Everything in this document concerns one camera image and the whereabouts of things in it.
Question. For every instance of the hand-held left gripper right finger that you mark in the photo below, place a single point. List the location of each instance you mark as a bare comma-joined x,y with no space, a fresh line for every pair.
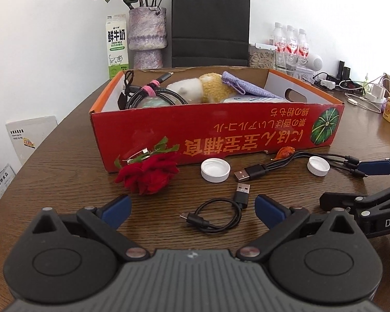
268,209

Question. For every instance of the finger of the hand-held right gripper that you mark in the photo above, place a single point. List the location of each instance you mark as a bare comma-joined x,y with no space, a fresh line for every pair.
338,199
373,168

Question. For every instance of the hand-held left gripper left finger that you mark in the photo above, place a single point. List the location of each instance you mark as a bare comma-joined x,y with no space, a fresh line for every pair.
118,208

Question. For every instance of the white plastic bottle cap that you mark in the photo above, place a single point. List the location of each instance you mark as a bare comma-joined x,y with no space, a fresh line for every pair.
215,169
318,165

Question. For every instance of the red fabric rose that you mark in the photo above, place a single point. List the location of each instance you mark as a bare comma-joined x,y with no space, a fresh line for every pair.
149,175

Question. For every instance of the small orange dried rosebud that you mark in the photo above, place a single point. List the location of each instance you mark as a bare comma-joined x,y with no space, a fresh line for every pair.
285,151

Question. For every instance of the red cardboard box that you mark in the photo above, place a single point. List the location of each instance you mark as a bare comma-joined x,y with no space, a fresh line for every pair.
214,126

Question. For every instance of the light green packet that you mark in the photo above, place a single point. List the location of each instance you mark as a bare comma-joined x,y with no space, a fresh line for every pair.
154,103

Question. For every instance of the white power adapter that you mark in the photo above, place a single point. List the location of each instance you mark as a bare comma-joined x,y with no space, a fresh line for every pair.
378,92

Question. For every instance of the sunglasses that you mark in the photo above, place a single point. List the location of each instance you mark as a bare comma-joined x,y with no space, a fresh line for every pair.
352,85

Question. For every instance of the white charger plug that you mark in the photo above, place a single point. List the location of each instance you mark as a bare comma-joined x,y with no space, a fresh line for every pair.
329,84

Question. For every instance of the small black device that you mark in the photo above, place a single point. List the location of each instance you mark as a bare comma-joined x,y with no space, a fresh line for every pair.
347,72
341,68

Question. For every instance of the white printed tin box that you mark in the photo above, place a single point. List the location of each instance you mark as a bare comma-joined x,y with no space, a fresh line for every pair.
304,73

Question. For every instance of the white round speaker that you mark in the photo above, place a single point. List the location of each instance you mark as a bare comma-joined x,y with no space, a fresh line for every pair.
317,62

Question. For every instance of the white and yellow plush toy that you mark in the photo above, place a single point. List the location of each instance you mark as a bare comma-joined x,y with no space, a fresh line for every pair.
188,87

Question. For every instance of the clear jar of seeds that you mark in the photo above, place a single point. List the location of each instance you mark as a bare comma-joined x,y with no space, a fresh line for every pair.
261,58

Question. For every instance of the white and green milk carton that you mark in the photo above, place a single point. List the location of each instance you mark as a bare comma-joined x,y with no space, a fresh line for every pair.
117,45

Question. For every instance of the purple mottled vase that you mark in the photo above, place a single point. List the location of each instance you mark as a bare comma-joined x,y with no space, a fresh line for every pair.
148,35

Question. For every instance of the black paper bag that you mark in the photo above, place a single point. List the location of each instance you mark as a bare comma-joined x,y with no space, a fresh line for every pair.
211,22

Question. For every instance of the white wall panel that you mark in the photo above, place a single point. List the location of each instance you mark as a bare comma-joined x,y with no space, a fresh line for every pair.
32,143

